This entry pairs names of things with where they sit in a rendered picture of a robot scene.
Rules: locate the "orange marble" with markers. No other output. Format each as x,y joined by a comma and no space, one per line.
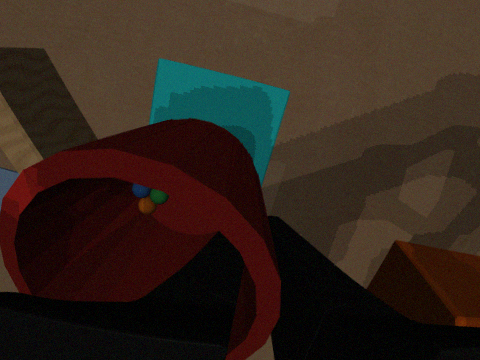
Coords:
146,205

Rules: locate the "green marble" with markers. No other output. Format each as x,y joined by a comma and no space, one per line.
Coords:
158,197

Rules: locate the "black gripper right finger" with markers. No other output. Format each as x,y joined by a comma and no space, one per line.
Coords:
325,315

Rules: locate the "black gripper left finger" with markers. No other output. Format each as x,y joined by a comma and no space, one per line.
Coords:
188,317

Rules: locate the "blue marble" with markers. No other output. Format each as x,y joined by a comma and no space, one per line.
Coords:
141,191

